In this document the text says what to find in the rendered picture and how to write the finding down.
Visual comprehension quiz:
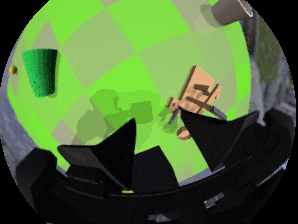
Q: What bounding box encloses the dark grey cylindrical cup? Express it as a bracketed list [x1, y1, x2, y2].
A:
[210, 0, 253, 26]

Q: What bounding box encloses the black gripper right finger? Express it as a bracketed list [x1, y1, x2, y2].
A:
[180, 111, 261, 173]

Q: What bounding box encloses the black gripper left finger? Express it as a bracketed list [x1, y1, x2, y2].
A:
[56, 119, 137, 192]

